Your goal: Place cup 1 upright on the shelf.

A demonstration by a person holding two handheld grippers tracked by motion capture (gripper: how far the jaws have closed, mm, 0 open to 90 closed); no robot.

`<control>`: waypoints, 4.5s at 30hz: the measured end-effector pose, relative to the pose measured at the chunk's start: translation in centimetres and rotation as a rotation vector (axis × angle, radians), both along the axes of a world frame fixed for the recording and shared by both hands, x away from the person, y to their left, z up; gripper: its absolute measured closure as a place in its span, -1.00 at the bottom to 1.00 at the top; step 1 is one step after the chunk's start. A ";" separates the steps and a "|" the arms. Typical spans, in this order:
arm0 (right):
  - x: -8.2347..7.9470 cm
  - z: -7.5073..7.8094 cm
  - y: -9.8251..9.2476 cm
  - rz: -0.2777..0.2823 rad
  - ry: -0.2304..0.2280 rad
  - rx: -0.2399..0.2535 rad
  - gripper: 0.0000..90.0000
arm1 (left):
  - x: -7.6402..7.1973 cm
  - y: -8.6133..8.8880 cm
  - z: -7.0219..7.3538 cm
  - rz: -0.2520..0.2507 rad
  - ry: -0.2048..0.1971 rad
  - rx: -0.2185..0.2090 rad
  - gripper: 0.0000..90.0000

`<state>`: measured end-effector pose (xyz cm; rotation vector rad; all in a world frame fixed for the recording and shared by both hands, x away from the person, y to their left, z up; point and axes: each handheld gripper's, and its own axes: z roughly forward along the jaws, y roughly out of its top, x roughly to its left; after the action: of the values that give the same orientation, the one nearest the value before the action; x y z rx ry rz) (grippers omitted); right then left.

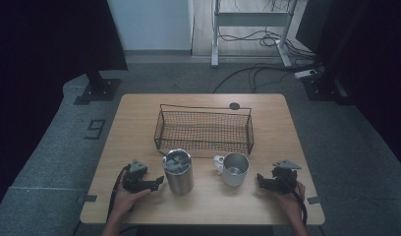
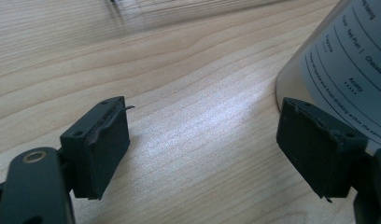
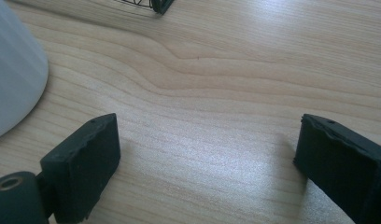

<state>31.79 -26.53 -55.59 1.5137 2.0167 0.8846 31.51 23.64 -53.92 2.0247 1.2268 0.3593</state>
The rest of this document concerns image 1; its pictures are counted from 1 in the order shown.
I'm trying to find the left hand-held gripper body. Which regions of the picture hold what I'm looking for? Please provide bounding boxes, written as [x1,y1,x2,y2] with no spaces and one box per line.
[122,159,151,194]

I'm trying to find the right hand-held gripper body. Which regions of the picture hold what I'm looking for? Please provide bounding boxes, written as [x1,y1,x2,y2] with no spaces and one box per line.
[270,159,303,195]

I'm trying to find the steel tumbler with lid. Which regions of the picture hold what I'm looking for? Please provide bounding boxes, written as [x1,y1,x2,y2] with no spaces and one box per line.
[161,147,195,197]

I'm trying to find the steel mug with white handle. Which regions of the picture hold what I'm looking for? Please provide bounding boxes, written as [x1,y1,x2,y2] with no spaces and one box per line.
[212,152,251,188]

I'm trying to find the black wire mesh basket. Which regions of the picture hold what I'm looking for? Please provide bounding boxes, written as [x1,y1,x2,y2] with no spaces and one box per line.
[153,103,256,156]

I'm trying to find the person's left hand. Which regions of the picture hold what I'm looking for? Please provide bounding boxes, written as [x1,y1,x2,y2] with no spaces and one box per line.
[112,188,152,217]

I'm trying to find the person's right hand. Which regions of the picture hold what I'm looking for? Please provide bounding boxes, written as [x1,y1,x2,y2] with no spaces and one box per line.
[273,181,307,219]

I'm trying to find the black stand base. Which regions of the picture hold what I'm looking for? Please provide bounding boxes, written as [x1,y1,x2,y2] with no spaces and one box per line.
[301,72,354,106]
[73,70,122,106]

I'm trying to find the white power strip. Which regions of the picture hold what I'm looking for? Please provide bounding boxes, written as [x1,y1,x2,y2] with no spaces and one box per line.
[293,68,318,80]

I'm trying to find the dark curtain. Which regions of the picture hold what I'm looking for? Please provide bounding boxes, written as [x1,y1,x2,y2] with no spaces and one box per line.
[295,0,401,171]
[0,0,129,217]

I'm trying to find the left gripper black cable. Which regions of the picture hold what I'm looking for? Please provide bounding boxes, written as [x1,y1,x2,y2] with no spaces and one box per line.
[107,164,132,219]

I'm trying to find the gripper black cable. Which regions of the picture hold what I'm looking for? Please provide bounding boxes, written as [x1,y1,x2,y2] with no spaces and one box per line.
[107,164,132,219]
[285,178,309,227]

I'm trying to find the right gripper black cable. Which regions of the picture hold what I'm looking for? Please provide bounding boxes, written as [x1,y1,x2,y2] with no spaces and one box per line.
[285,178,309,227]

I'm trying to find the long black floor cable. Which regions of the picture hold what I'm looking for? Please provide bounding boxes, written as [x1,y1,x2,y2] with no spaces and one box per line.
[211,63,322,94]

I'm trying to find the tangled black floor cables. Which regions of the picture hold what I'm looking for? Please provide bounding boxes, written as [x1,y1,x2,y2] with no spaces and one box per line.
[217,28,317,64]

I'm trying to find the white desk frame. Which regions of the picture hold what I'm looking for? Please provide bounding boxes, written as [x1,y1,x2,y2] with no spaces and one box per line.
[210,0,300,69]

